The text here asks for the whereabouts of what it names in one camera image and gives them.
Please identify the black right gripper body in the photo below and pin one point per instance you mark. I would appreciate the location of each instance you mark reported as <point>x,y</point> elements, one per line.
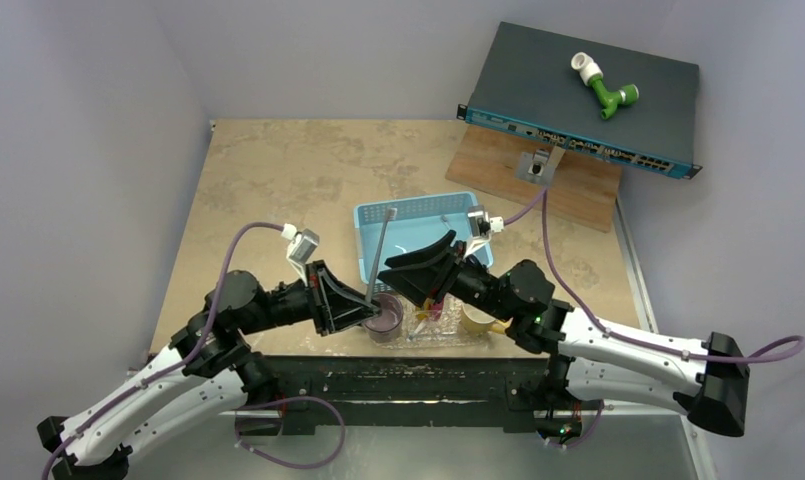
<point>448,278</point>

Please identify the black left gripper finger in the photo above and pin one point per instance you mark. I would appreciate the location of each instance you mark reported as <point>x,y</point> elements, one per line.
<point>336,319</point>
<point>336,294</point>

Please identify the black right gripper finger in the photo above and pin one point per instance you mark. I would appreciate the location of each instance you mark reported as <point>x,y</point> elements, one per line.
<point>421,282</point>
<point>436,255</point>

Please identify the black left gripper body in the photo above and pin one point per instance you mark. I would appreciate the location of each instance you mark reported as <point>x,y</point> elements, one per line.
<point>291,303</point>

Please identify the pink toothpaste tube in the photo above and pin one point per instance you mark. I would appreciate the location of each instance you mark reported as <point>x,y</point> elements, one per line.
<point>436,310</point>

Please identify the light blue perforated basket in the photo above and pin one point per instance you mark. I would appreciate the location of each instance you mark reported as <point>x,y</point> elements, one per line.
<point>419,222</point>

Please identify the yellow mug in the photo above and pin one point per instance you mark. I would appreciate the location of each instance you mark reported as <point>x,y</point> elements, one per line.
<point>477,322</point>

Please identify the purple mug black handle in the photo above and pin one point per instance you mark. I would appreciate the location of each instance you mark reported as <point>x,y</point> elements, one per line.
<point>386,326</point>

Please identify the clear textured square dish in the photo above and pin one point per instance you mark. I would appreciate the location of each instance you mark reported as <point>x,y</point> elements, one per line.
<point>440,331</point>

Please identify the textured clear oval tray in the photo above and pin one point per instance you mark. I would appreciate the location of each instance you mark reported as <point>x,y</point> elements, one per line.
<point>464,338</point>

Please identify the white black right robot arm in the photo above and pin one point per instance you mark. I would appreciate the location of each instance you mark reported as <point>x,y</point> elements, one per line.
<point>704,380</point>

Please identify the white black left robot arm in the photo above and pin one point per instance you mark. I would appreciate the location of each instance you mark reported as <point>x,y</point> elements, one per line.
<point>206,368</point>

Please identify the green white pipe fitting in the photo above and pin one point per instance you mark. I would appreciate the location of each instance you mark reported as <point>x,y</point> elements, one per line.
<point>593,77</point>

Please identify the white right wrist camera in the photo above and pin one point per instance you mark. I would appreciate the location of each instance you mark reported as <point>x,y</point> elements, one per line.
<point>483,227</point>

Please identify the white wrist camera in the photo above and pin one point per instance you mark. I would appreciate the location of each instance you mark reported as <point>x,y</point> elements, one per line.
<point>483,227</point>
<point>300,248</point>

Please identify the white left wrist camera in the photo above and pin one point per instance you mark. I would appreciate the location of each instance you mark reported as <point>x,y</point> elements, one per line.
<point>300,248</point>

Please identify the black metal base frame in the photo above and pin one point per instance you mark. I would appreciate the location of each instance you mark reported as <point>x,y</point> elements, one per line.
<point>516,395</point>

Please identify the grey metal camera mount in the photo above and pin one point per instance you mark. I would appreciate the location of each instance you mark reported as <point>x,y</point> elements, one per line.
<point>539,167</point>

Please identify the dark grey network switch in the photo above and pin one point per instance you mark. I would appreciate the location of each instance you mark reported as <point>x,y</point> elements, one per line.
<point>527,88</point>

